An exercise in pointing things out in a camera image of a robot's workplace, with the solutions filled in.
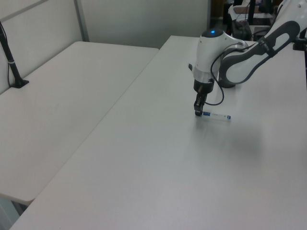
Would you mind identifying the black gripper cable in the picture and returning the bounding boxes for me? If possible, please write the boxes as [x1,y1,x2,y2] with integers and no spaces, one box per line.
[205,42,248,106]

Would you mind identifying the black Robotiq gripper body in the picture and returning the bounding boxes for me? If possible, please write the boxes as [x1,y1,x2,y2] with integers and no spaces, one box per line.
[193,79,214,95]

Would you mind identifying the grey aluminium partition post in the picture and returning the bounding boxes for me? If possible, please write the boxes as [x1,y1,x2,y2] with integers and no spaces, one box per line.
[73,0,90,43]

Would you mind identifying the black pole with clamp base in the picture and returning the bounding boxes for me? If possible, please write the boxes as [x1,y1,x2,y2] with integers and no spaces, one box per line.
[0,21,30,90]

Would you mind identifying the white marker with blue cap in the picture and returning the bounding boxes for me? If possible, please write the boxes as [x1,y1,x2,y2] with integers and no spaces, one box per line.
[202,111,233,122]

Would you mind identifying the black table clamp mount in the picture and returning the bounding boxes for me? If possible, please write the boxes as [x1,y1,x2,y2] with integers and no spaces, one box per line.
[292,23,307,52]

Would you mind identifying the cluttered background desk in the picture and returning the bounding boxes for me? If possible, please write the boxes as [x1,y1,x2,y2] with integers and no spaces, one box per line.
[211,0,281,42]

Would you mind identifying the white side table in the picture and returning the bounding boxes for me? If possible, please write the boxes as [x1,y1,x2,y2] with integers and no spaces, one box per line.
[0,41,160,206]

